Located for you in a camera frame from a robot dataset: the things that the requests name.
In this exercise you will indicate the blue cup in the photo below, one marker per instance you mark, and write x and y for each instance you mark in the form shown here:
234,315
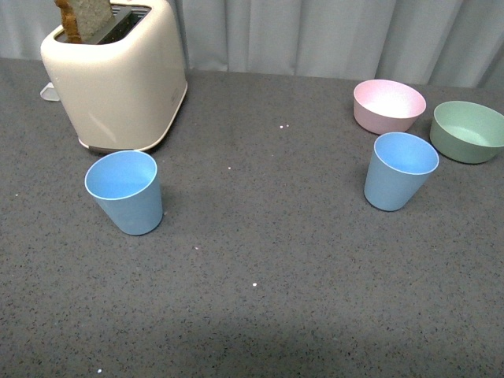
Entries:
125,185
400,164

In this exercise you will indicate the pink bowl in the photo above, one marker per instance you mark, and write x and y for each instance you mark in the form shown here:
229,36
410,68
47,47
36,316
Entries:
382,106

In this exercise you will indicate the cream white toaster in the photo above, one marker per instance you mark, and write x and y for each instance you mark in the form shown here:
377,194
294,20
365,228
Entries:
123,87

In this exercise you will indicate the green bowl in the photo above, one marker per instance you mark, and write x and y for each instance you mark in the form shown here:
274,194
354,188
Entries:
467,132

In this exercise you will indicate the white power plug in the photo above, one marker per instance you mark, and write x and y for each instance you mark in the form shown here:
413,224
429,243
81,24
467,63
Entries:
48,93

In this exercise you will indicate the brown toast slice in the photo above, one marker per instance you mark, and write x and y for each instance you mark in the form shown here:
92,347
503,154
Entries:
82,19

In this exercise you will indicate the grey curtain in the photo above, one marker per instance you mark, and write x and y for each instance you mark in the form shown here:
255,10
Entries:
446,43

